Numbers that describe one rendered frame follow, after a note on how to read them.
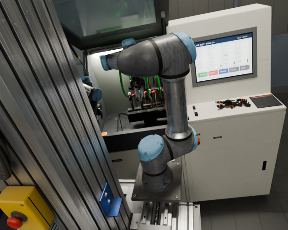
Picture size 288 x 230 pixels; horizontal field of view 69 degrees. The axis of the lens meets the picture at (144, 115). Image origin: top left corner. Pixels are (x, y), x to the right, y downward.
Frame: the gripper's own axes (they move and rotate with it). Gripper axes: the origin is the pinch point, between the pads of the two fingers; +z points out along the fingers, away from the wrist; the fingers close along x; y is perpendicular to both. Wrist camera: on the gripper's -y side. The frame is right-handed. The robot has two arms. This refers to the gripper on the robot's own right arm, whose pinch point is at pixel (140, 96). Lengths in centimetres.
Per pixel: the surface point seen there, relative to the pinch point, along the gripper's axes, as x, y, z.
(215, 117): 47, -3, 26
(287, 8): 185, -185, 3
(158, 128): 7.2, -4.1, 29.5
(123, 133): -18.4, -4.0, 29.5
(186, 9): 62, -204, -17
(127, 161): -21, -3, 57
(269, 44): 92, -33, -8
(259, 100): 81, -15, 26
